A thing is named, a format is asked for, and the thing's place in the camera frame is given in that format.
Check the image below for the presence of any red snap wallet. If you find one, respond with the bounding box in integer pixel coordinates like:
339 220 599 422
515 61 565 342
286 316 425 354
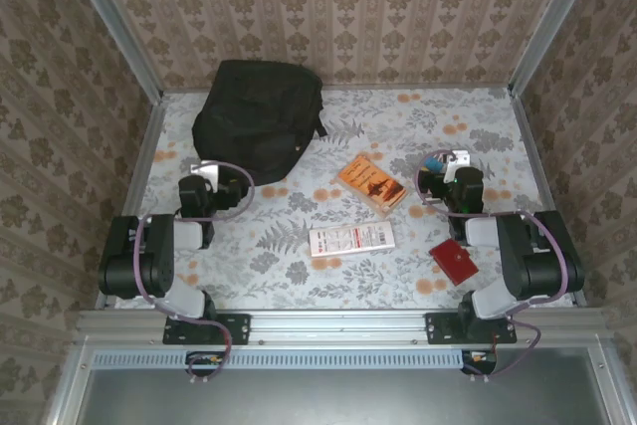
428 238 481 288

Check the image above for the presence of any orange paperback book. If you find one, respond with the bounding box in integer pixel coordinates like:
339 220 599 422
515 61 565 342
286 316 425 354
336 153 408 220

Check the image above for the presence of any black backpack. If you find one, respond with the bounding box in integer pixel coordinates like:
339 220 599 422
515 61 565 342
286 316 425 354
192 59 328 187

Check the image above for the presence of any white rectangular pencil case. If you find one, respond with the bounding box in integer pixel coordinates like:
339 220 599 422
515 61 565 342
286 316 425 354
308 222 398 261

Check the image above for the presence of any floral table cover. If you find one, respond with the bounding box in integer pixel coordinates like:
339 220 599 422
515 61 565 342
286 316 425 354
112 87 578 311

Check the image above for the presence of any aluminium panel edge bar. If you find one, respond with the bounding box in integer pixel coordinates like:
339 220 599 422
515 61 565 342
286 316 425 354
47 344 94 425
589 339 637 425

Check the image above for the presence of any grey metal panel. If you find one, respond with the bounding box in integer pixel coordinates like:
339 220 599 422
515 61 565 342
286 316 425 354
74 367 616 425

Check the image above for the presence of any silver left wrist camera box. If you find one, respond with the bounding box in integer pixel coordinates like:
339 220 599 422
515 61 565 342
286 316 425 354
191 160 221 192

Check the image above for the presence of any aluminium side rail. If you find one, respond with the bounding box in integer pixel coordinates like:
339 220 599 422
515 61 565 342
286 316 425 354
510 91 588 308
94 94 168 311

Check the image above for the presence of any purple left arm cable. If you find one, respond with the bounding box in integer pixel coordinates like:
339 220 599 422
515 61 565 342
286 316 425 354
131 160 256 384

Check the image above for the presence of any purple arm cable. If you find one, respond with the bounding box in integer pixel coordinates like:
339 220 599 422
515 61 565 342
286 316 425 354
131 160 256 384
415 150 571 379

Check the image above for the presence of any black cable connector socket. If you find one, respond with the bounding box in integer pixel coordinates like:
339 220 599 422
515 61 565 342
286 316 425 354
461 349 499 376
186 352 228 371

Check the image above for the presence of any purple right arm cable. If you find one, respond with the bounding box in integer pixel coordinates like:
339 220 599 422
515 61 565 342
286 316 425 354
415 150 571 379

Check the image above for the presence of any aluminium front rail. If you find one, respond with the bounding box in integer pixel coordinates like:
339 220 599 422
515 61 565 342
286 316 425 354
74 309 609 346

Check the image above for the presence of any aluminium frame post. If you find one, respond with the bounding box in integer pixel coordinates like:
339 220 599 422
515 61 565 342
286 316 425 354
59 0 165 104
507 0 606 98

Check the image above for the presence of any grey slotted cable duct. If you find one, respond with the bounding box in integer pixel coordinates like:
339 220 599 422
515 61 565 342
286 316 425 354
92 348 467 371

